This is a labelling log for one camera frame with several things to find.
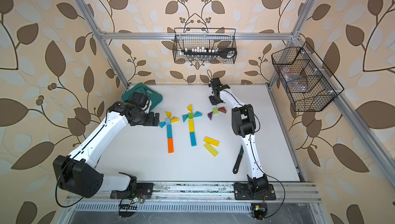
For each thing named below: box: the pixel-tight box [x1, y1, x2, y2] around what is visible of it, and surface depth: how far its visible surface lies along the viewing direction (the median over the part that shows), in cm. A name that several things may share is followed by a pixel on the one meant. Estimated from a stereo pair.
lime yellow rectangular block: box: [203, 142, 219, 158], surface depth 91 cm
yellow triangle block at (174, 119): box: [170, 116, 180, 124], surface depth 101 cm
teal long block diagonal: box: [166, 124, 173, 139], surface depth 97 cm
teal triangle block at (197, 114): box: [193, 110, 204, 118], surface depth 104 cm
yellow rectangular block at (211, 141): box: [203, 136, 220, 147], surface depth 93 cm
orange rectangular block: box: [167, 137, 175, 154], surface depth 91 cm
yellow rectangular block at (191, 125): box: [188, 119, 195, 133], surface depth 101 cm
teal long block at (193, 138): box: [189, 131, 197, 147], surface depth 93 cm
